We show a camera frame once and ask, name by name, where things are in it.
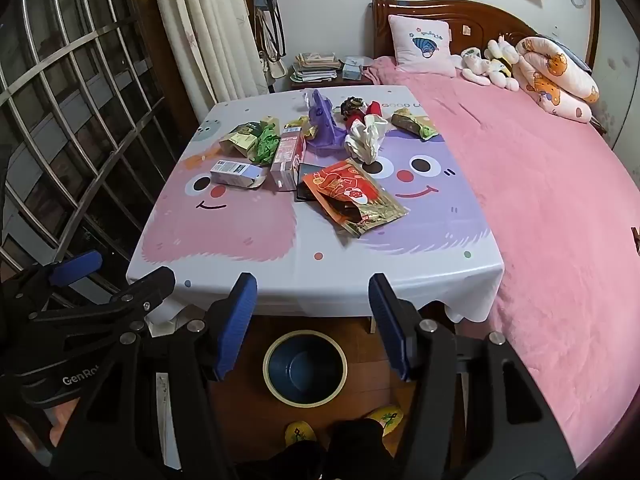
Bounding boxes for white blue small box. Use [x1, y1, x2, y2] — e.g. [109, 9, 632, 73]
[210, 160, 270, 190]

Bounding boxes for green snack wrapper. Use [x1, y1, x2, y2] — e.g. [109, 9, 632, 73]
[391, 112, 440, 141]

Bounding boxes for wooden headboard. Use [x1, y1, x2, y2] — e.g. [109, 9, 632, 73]
[371, 0, 601, 73]

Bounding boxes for orange gold snack bag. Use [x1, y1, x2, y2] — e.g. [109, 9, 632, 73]
[301, 158, 410, 239]

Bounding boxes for red pink carton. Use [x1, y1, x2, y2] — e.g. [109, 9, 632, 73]
[270, 126, 307, 192]

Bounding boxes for green crumpled wrapper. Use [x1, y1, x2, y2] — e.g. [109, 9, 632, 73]
[248, 124, 281, 166]

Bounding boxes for yellow wrapper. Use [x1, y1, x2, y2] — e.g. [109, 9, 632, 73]
[285, 116, 318, 141]

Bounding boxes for metal window grille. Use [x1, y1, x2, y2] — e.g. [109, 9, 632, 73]
[0, 0, 171, 311]

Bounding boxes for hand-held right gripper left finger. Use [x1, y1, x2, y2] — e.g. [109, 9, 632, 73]
[47, 272, 258, 480]

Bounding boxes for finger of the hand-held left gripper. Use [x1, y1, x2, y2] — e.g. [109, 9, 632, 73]
[27, 266, 177, 346]
[0, 250, 103, 313]

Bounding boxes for light blue box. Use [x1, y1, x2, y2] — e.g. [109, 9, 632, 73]
[341, 57, 373, 81]

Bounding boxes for purple plastic bag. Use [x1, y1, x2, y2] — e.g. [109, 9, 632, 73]
[306, 89, 348, 150]

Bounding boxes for white paper bag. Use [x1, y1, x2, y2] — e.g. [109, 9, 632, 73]
[344, 115, 390, 165]

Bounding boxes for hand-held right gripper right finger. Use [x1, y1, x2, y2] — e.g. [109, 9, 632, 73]
[367, 272, 586, 480]

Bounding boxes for pink printed pillow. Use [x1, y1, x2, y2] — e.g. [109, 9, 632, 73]
[387, 14, 457, 78]

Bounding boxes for stack of books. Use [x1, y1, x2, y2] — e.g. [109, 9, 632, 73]
[291, 52, 341, 83]

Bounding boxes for person's left hand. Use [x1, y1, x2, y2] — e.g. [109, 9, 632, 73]
[2, 400, 81, 466]

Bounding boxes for white yellow plush toy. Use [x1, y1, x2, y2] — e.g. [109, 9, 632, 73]
[482, 35, 521, 92]

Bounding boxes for round blue trash bin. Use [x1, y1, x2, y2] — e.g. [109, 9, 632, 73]
[262, 330, 348, 407]

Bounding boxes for white plush rabbit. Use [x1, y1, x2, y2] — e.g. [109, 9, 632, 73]
[461, 57, 501, 83]

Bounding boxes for wooden nightstand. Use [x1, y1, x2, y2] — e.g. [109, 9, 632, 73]
[290, 67, 373, 92]

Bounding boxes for person's black trouser legs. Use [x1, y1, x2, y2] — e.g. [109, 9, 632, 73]
[240, 417, 396, 480]

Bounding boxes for pink bed blanket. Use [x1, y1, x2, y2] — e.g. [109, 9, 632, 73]
[367, 55, 640, 466]

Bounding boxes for red paper sheet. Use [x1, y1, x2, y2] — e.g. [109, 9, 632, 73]
[345, 101, 383, 126]

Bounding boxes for cream curtain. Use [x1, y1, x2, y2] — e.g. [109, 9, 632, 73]
[150, 0, 271, 106]

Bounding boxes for rolled bear print quilt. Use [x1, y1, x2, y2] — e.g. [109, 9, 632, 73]
[515, 35, 601, 122]

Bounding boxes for olive green box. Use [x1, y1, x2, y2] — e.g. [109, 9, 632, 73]
[218, 122, 263, 158]

